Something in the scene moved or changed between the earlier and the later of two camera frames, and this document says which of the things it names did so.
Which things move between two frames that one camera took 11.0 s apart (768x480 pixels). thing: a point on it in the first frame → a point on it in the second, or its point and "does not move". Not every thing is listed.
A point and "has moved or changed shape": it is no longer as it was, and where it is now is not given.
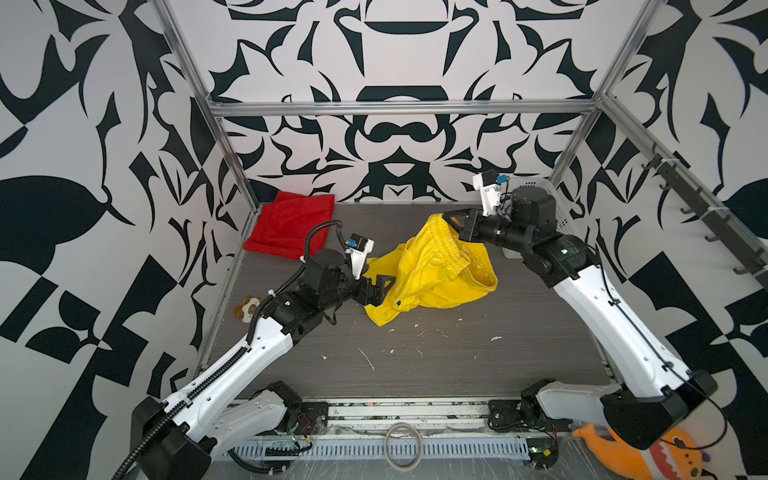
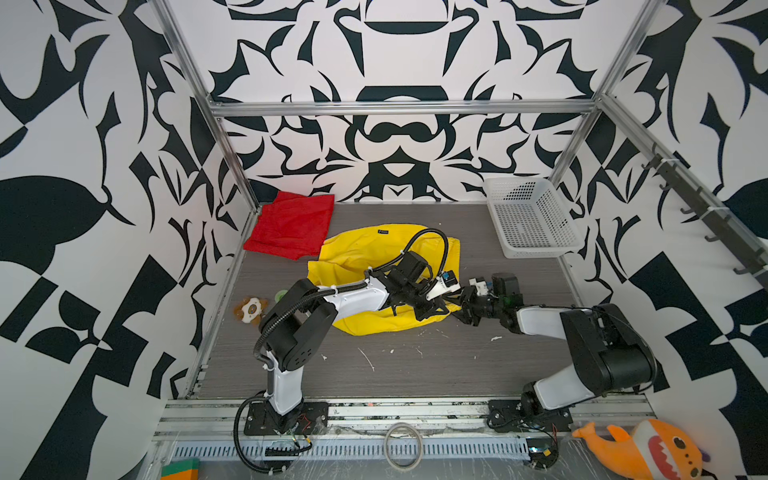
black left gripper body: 345,288 → 417,298
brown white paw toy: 245,311 does not move
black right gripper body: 504,232 → 478,306
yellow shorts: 433,268 has moved or changed shape
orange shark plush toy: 676,457 does not move
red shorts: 281,227 does not move
